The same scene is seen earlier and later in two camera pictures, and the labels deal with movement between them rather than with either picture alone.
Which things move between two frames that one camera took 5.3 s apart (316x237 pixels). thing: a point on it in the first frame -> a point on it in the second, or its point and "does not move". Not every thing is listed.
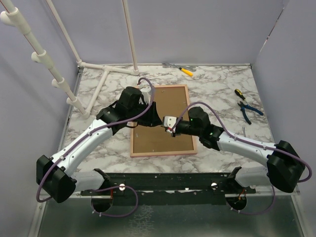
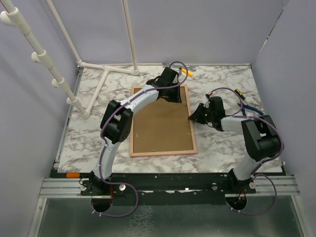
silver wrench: (166, 65) does not move
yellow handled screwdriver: (186, 71) does not move
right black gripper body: (184, 128) -> (208, 115)
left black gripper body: (140, 108) -> (172, 95)
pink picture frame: (171, 100) does not move
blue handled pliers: (247, 106) does not move
